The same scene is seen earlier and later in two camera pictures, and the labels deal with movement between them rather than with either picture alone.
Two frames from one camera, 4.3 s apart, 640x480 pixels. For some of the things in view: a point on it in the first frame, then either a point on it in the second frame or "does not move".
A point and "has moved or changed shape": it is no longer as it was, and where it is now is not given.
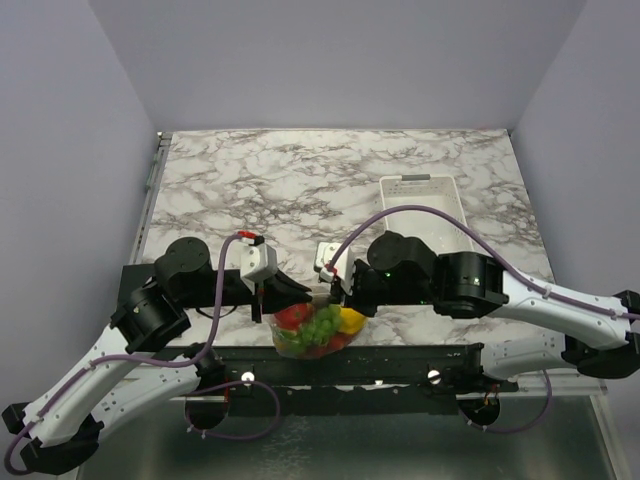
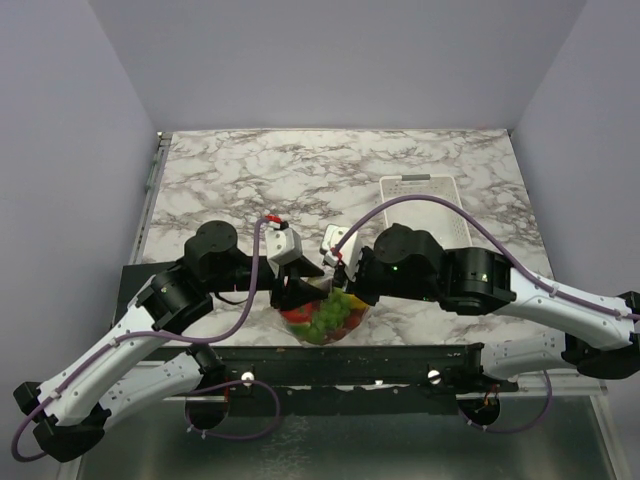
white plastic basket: [432, 191] does not move
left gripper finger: [279, 284] → [305, 268]
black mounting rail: [369, 380] does not move
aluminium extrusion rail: [562, 384] does not move
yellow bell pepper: [351, 321] has moved or changed shape
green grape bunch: [321, 329] has moved or changed shape
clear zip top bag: [314, 330] has moved or changed shape
